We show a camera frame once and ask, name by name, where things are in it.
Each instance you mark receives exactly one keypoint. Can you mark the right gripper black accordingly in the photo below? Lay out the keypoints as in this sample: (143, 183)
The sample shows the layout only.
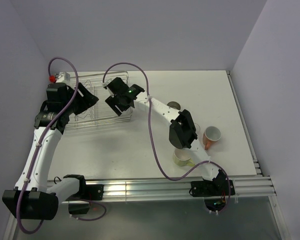
(111, 101)

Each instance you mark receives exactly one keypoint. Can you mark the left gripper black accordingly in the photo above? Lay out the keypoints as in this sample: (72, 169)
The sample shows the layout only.
(86, 100)

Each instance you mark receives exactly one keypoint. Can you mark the pale yellow ceramic mug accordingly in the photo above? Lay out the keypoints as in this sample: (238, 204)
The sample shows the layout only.
(182, 158)

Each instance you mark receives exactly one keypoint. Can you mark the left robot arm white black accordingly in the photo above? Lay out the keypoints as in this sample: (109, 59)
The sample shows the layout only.
(30, 198)

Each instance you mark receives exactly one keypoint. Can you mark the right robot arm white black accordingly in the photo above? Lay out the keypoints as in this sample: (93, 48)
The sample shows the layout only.
(181, 133)

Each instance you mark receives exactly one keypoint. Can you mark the small clear glass cup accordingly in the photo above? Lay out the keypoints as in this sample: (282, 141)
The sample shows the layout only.
(197, 128)

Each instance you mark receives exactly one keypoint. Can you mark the orange ceramic mug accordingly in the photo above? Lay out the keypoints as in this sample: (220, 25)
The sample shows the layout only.
(211, 135)

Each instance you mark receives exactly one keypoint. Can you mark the wire dish rack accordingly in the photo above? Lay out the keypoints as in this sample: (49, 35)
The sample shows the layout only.
(100, 115)

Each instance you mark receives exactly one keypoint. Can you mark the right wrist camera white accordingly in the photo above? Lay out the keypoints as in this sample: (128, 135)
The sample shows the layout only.
(106, 83)

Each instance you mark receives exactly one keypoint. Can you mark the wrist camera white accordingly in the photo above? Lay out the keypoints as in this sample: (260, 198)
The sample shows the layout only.
(106, 83)
(61, 77)

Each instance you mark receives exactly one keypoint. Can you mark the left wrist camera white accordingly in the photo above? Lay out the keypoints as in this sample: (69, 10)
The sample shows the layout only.
(61, 77)

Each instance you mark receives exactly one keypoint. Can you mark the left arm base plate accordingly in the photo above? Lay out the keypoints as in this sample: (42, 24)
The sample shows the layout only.
(92, 192)

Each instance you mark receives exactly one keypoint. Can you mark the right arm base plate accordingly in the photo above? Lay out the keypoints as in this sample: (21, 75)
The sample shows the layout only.
(204, 188)

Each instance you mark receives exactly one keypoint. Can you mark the aluminium rail frame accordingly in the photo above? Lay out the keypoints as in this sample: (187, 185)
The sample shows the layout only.
(162, 189)

